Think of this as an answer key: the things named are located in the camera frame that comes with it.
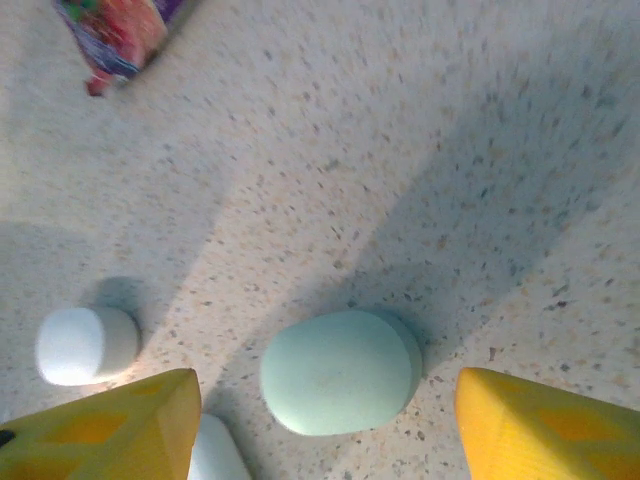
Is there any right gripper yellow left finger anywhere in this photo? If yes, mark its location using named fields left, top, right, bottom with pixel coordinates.
left=0, top=368, right=202, bottom=480

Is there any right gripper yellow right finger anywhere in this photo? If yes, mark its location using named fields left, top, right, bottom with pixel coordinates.
left=454, top=367, right=640, bottom=480

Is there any teal earbud case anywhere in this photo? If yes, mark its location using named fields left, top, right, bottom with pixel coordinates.
left=258, top=308, right=424, bottom=437

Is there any red purple candy packet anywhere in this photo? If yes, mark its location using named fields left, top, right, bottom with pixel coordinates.
left=53, top=0, right=204, bottom=99

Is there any matte white rounded earbud case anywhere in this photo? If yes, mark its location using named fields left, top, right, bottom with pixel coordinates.
left=34, top=306, right=142, bottom=387

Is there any glossy white earbud case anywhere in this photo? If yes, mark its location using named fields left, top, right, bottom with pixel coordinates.
left=187, top=413, right=253, bottom=480

